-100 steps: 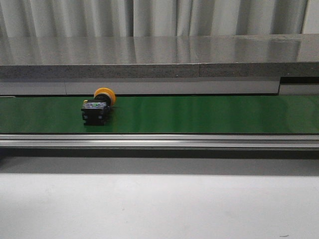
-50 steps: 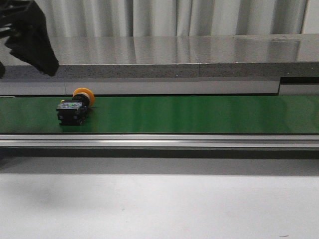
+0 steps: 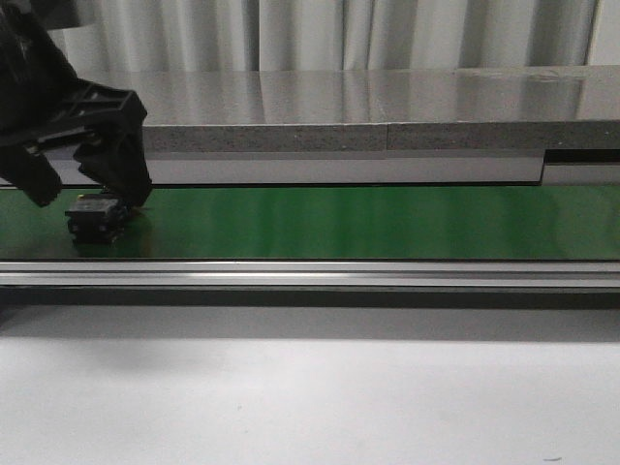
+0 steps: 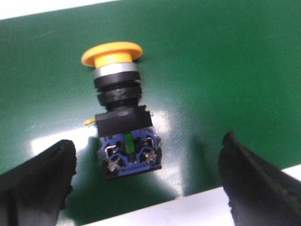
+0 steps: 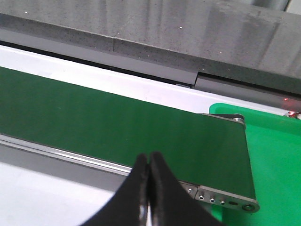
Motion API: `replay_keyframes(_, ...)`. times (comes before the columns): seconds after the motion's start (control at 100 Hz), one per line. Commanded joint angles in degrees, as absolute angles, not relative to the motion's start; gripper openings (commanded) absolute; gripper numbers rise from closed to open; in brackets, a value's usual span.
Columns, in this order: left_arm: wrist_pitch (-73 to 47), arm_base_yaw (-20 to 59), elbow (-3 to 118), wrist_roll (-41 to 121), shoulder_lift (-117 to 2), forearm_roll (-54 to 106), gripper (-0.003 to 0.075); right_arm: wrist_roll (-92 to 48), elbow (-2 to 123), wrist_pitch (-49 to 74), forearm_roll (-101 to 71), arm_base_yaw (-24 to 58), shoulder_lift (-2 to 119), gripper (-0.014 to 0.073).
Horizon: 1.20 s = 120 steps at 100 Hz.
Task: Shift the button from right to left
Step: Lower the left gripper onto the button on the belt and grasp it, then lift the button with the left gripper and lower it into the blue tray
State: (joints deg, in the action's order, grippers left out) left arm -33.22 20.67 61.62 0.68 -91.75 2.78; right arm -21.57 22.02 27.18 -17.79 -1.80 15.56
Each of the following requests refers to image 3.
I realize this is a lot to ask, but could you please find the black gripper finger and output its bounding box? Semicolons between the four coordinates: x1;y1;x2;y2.
74;131;152;207
1;142;62;206

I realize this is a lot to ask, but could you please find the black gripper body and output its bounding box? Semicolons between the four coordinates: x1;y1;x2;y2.
1;1;146;146

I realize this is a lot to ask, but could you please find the yellow mushroom push button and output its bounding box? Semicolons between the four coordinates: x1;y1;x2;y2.
65;191;140;244

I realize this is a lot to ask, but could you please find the white pleated curtain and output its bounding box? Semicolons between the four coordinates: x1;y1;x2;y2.
51;0;619;72

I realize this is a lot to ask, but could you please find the grey stone worktop slab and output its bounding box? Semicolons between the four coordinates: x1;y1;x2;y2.
86;66;619;152

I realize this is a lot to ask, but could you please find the green conveyor belt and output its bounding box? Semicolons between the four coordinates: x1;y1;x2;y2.
1;186;619;261

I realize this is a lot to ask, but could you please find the grey rear conveyor rail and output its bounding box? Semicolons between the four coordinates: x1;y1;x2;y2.
0;148;620;188

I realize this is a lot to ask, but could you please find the aluminium front conveyor rail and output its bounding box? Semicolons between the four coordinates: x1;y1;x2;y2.
1;260;619;292

